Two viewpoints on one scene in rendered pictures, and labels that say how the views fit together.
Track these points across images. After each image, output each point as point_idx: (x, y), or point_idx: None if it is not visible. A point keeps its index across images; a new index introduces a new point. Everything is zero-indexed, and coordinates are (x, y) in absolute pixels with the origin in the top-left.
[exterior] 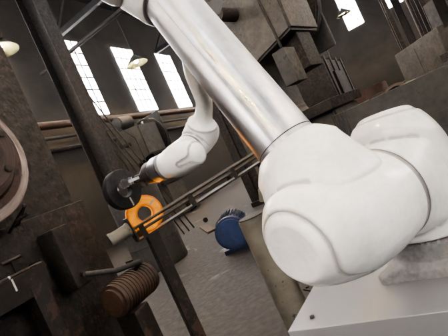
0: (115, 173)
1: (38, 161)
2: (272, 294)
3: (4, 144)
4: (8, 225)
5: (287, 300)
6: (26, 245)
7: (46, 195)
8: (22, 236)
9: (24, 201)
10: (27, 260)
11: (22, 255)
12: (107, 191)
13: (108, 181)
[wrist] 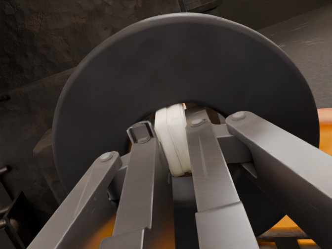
0: (118, 52)
1: None
2: None
3: None
4: (13, 83)
5: None
6: (26, 143)
7: (108, 8)
8: (17, 124)
9: (50, 24)
10: (29, 174)
11: (18, 163)
12: (57, 170)
13: (62, 115)
